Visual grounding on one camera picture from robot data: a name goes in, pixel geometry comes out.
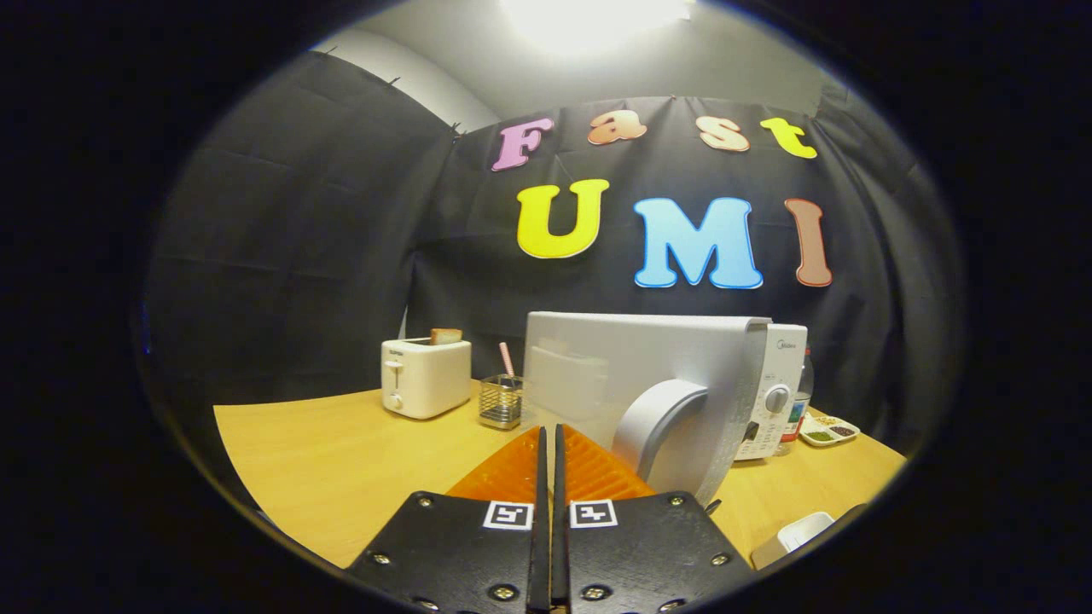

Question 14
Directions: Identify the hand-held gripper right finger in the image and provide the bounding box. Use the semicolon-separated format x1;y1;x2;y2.
553;424;756;614

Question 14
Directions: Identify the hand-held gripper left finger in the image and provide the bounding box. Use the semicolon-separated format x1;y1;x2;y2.
346;425;551;614

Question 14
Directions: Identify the white microwave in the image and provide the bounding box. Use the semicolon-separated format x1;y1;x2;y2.
520;311;809;506

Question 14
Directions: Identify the white rectangular plate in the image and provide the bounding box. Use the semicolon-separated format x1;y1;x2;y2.
751;512;835;571

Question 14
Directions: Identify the metal mesh holder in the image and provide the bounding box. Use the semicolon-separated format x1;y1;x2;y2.
478;374;524;430

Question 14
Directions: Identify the white toaster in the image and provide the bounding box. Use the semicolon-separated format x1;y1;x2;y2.
380;338;473;420

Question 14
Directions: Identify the white divided dish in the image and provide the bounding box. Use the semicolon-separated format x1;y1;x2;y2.
799;414;861;448

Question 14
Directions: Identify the clear plastic bottle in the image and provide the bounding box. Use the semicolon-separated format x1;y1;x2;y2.
772;345;816;457

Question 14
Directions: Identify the black backdrop cloth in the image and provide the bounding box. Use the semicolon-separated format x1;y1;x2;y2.
141;51;965;453

